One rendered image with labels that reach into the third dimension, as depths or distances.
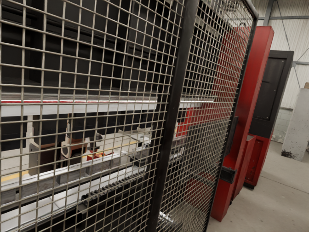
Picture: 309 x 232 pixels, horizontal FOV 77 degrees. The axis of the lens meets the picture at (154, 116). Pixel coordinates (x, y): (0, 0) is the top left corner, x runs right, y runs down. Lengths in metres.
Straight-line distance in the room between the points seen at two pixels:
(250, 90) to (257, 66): 0.26
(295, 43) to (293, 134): 3.37
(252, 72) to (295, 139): 4.45
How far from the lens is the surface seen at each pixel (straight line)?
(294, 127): 6.58
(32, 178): 1.31
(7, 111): 1.09
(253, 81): 2.36
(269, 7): 8.73
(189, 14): 0.58
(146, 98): 1.28
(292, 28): 8.64
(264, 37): 2.42
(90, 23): 1.16
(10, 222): 1.02
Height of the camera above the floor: 1.61
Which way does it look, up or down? 11 degrees down
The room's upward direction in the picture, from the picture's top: 9 degrees clockwise
